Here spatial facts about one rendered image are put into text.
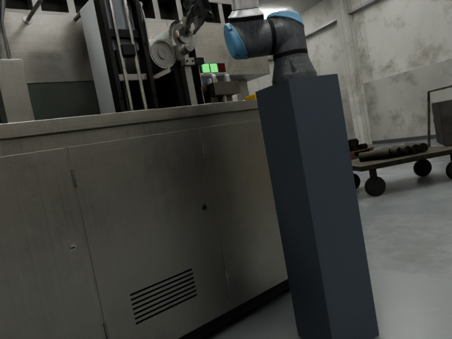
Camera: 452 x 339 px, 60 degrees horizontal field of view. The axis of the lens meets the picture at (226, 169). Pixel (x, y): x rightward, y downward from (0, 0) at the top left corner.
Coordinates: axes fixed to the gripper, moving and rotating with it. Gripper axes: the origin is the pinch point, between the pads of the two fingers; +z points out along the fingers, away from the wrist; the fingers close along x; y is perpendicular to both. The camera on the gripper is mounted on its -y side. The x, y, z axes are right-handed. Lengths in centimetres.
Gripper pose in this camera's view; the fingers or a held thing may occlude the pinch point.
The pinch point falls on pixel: (191, 32)
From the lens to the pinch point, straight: 186.1
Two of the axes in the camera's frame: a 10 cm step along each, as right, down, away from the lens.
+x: -7.6, 1.8, -6.3
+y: -5.4, -7.1, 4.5
